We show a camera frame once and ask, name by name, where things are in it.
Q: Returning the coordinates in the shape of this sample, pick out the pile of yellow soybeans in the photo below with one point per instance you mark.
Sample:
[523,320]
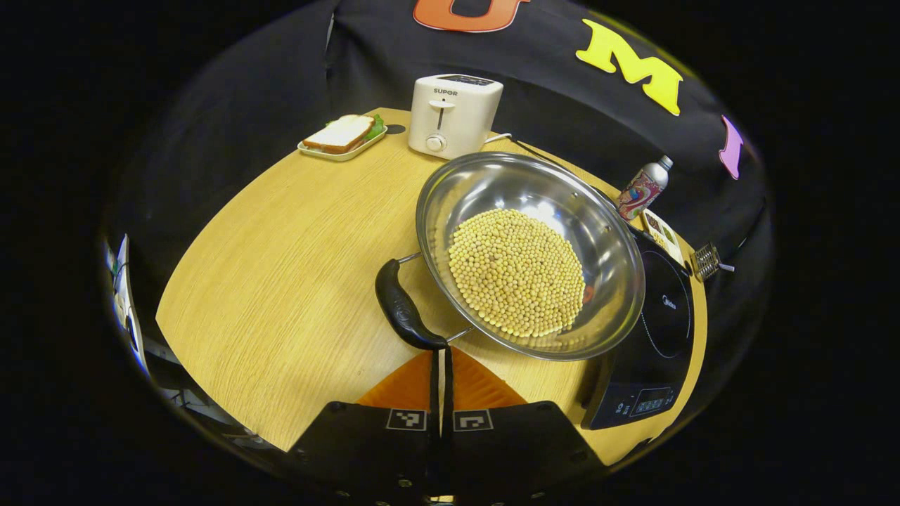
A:
[517,274]

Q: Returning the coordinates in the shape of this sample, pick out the sandwich with lettuce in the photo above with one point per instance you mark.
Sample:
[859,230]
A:
[341,133]

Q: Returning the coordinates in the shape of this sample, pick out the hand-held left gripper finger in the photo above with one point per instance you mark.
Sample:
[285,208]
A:
[448,400]
[434,400]

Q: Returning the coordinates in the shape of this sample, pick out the colourful metal bottle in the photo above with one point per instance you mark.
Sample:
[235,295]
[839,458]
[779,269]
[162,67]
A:
[641,190]

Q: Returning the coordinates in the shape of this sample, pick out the white divided seasoning dish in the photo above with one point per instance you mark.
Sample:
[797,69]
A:
[664,235]

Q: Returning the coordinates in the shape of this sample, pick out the black backdrop cloth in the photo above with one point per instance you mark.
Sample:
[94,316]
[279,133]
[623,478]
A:
[562,105]

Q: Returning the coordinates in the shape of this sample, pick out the black induction cooktop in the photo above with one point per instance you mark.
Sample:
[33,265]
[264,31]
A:
[661,330]

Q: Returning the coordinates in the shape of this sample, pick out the white toaster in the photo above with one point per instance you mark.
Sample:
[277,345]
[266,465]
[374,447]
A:
[453,112]

